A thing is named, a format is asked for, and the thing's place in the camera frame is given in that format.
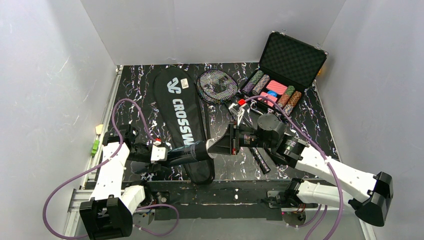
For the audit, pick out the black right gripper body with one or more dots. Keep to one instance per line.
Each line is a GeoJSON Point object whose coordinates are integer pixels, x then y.
{"type": "Point", "coordinates": [234, 141]}

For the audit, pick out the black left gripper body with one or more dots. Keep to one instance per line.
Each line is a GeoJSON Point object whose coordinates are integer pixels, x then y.
{"type": "Point", "coordinates": [145, 157]}

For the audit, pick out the clear shuttlecock tube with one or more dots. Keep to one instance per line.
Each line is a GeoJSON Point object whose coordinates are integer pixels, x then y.
{"type": "Point", "coordinates": [193, 153]}

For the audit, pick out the black racket cover bag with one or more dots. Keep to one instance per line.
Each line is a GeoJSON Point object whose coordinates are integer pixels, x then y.
{"type": "Point", "coordinates": [178, 103]}

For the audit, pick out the white tube lid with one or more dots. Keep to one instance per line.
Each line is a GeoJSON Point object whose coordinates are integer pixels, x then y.
{"type": "Point", "coordinates": [209, 144]}

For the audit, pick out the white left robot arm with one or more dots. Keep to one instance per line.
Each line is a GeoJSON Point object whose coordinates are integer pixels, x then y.
{"type": "Point", "coordinates": [108, 213]}

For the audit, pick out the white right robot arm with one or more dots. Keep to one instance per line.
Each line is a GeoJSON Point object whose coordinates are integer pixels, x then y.
{"type": "Point", "coordinates": [368, 195]}

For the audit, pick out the poker chip row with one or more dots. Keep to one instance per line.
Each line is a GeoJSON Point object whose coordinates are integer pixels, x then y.
{"type": "Point", "coordinates": [283, 100]}
{"type": "Point", "coordinates": [292, 102]}
{"type": "Point", "coordinates": [252, 82]}
{"type": "Point", "coordinates": [260, 84]}

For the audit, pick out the blue dealer chip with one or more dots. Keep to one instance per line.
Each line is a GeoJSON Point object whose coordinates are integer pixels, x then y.
{"type": "Point", "coordinates": [273, 94]}

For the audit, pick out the green clip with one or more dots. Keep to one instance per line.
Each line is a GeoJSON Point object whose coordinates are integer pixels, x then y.
{"type": "Point", "coordinates": [95, 147]}

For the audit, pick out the pink card deck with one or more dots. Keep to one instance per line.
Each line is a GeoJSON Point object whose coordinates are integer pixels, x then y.
{"type": "Point", "coordinates": [275, 86]}

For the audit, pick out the black poker chip case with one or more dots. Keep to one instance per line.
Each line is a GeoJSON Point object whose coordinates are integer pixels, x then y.
{"type": "Point", "coordinates": [290, 62]}

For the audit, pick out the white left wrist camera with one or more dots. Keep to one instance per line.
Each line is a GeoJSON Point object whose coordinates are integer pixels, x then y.
{"type": "Point", "coordinates": [159, 151]}

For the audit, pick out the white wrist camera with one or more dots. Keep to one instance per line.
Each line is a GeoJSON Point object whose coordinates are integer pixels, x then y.
{"type": "Point", "coordinates": [237, 110]}
{"type": "Point", "coordinates": [159, 151]}

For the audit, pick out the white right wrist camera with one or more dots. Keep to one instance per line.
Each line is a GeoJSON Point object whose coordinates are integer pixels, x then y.
{"type": "Point", "coordinates": [237, 110]}

